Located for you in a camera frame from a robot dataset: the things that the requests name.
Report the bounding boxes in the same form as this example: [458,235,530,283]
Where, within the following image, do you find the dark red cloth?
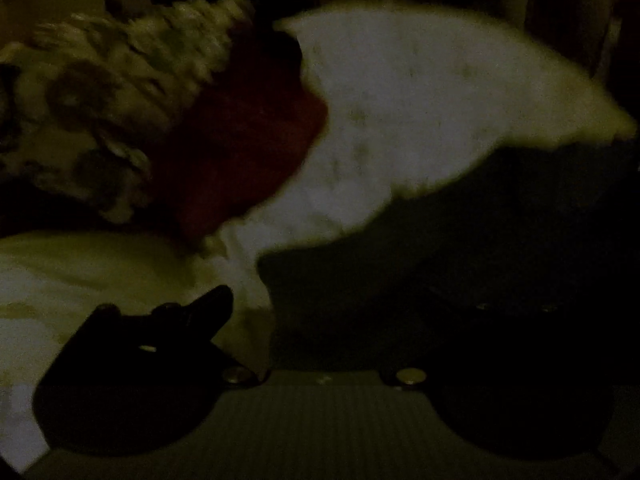
[145,25,331,248]

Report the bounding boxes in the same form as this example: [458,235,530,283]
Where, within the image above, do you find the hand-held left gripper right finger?
[430,284,596,366]

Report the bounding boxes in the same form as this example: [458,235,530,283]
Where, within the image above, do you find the dark garment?
[256,137,640,366]

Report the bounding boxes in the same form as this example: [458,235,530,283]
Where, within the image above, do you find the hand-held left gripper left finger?
[47,284,236,386]

